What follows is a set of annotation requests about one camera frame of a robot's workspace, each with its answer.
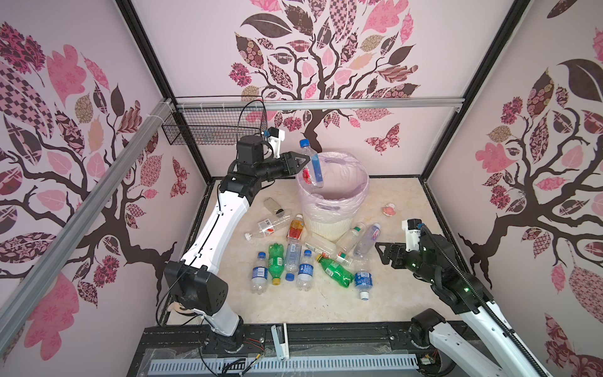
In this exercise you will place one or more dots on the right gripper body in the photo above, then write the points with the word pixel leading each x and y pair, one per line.
pixel 396 254

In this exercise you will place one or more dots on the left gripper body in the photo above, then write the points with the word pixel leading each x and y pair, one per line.
pixel 273 168

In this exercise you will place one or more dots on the Fiji water bottle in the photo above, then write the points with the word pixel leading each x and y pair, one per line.
pixel 312 172

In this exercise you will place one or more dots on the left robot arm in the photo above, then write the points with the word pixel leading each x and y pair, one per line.
pixel 193 281

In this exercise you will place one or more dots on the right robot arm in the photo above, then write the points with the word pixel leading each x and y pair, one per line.
pixel 431 259

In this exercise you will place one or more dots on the pink plastic bin liner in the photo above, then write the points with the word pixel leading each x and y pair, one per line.
pixel 346 184

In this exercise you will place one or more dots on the white woven waste bin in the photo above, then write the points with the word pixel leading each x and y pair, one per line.
pixel 329 230

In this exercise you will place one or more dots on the clear bottle purple label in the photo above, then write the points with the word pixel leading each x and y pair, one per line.
pixel 367 241

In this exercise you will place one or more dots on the blue label bottle white cap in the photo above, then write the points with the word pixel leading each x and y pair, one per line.
pixel 363 283

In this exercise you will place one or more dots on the clear bottle green cap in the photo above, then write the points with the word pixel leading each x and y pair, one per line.
pixel 350 239

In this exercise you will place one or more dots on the pink white toy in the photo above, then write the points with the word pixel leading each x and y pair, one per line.
pixel 389 210

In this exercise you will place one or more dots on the clear bottle green red label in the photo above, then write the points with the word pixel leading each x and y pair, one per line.
pixel 327 249

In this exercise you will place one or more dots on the glass spice jar black cap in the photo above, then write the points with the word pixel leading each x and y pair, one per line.
pixel 274 207

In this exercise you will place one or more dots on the green bottle yellow cap tilted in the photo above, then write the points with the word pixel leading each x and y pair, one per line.
pixel 335 271

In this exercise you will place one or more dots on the clear bottle red white label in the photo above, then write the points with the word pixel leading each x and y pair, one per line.
pixel 269 226

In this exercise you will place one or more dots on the red yellow label drink bottle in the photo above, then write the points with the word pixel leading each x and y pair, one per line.
pixel 295 230

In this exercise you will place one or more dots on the small blue label water bottle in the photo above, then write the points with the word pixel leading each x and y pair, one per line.
pixel 305 271

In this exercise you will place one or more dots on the green bottle yellow cap upright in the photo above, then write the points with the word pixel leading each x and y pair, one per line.
pixel 276 262

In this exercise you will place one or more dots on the clear bottle pale blue label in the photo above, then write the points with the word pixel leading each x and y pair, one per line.
pixel 293 255

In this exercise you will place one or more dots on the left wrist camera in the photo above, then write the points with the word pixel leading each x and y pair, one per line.
pixel 275 136

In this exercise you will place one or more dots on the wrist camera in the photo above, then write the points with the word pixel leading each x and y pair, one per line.
pixel 275 136
pixel 412 233

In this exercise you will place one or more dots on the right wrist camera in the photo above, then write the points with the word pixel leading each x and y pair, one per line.
pixel 412 233

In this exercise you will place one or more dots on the aluminium frame bar back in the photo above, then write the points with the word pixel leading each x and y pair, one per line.
pixel 411 102

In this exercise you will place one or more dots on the aluminium frame bar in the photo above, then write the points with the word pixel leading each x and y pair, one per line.
pixel 411 102
pixel 30 291

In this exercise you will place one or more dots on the black wire basket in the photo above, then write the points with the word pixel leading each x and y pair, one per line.
pixel 215 120

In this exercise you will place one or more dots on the white bracket on rail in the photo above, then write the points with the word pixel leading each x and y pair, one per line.
pixel 280 341

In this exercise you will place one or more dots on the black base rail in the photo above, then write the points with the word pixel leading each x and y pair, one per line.
pixel 380 338

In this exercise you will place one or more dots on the white cable duct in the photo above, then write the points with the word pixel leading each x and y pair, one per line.
pixel 273 366

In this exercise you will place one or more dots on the aluminium frame bar left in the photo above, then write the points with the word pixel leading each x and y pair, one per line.
pixel 30 291

